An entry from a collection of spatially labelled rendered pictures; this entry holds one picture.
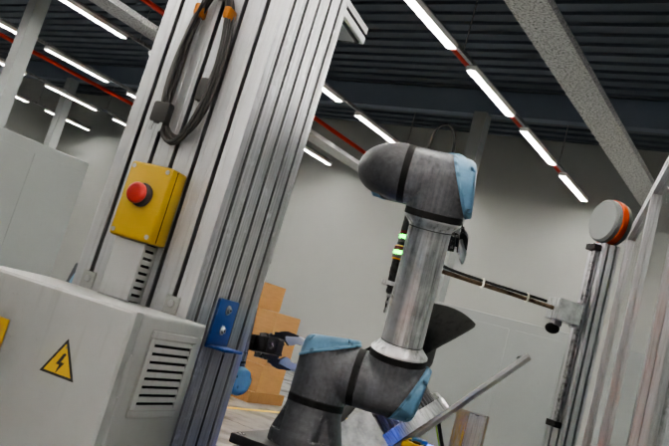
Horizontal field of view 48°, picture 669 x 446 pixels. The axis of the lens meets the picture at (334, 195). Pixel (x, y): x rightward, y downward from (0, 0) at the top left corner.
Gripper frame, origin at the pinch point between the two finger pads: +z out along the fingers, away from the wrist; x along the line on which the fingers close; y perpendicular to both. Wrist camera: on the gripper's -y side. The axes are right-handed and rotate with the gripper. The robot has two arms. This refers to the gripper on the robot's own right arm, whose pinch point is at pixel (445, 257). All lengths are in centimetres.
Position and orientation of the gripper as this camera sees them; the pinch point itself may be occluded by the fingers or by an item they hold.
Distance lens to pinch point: 217.3
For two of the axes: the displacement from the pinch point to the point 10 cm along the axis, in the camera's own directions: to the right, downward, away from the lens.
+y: -2.4, 5.9, -7.7
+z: 0.2, 8.0, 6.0
